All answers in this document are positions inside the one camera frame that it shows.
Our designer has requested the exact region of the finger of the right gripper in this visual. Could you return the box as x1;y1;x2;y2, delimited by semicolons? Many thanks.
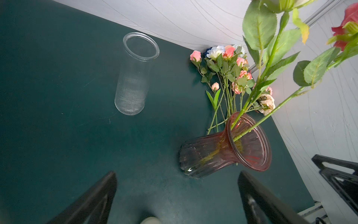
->
319;168;358;215

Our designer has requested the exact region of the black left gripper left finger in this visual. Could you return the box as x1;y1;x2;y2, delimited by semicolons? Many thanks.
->
48;171;117;224

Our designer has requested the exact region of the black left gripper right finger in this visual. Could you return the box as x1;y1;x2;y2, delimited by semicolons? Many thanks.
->
238;171;308;224

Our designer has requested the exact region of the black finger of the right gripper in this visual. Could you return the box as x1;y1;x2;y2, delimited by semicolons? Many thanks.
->
311;155;358;172

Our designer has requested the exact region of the pink ribbed glass vase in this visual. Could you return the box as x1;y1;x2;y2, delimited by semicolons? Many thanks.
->
179;113;272;179

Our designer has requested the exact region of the large pink rose stem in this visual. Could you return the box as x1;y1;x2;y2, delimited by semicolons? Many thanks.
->
233;2;358;142

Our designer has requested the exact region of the white rose stem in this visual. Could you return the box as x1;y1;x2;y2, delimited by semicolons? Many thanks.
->
233;1;312;125

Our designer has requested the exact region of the clear ribbed glass vase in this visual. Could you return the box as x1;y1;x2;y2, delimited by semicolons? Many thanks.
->
114;32;160;116

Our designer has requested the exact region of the cream capped bottle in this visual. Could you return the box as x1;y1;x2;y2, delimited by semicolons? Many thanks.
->
140;217;162;224

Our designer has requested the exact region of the small pink rose bunch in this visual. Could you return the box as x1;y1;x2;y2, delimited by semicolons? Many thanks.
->
190;44;276;133

